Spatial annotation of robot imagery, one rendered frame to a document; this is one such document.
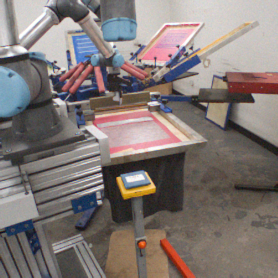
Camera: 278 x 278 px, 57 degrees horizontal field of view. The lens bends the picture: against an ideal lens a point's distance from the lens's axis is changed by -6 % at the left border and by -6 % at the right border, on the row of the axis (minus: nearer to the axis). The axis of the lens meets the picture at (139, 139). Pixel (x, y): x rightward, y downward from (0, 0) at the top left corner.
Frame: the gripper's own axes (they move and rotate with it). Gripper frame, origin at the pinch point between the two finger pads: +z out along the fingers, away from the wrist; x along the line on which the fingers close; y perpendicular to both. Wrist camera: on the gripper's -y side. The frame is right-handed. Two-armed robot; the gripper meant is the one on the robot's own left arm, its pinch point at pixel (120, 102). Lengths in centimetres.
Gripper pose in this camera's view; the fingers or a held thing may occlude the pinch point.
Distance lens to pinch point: 180.4
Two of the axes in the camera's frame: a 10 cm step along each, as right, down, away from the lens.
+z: 0.6, 9.2, 4.0
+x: 2.7, 3.7, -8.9
